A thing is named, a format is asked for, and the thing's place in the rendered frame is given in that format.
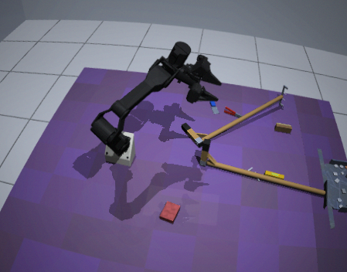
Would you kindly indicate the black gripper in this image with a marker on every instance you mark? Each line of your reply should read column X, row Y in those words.
column 197, row 93

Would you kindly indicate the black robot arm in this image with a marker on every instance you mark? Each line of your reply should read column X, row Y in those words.
column 158, row 77

